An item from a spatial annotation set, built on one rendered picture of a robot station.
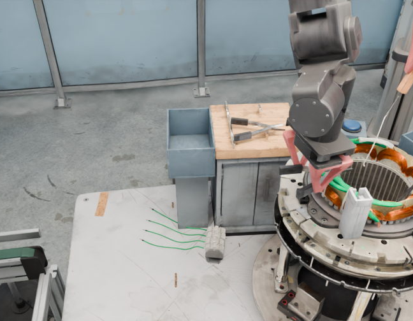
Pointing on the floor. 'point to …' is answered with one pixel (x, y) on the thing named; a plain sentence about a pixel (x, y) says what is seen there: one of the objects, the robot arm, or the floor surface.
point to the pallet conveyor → (29, 272)
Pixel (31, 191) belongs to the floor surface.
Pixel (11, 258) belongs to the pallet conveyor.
